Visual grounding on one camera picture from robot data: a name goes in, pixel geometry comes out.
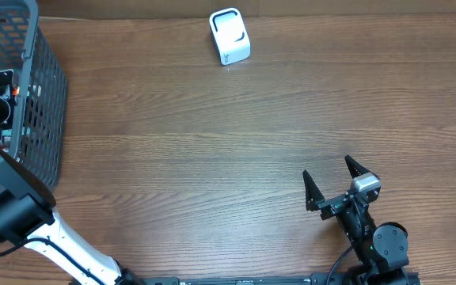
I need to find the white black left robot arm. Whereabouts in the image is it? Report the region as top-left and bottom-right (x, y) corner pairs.
(0, 70), (141, 285)

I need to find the grey plastic mesh basket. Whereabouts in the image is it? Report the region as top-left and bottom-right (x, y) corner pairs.
(0, 0), (68, 190)

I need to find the white barcode scanner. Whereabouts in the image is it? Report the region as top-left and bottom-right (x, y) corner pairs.
(209, 7), (251, 66)

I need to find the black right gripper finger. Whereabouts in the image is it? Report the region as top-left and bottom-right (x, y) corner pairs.
(302, 170), (325, 211)
(344, 155), (370, 178)

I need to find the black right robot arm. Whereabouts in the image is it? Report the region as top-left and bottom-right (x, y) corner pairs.
(302, 155), (412, 284)

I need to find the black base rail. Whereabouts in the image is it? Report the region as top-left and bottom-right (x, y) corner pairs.
(144, 272), (421, 285)

